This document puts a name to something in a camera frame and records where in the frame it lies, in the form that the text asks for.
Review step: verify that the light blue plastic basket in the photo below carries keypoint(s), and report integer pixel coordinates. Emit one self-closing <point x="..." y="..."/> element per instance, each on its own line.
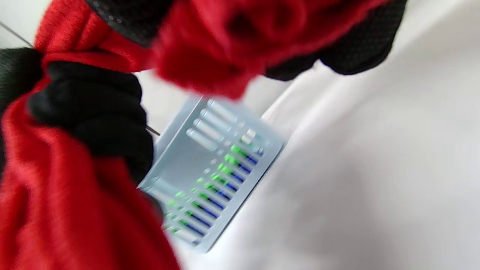
<point x="187" y="165"/>

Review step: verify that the person's right hand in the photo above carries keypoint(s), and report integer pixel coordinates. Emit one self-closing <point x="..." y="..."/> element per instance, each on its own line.
<point x="360" y="45"/>

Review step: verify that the person's left hand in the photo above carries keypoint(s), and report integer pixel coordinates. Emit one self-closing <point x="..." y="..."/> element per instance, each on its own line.
<point x="93" y="108"/>

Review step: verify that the red rectangular towel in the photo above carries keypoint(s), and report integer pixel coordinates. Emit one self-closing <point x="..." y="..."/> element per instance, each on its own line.
<point x="67" y="210"/>

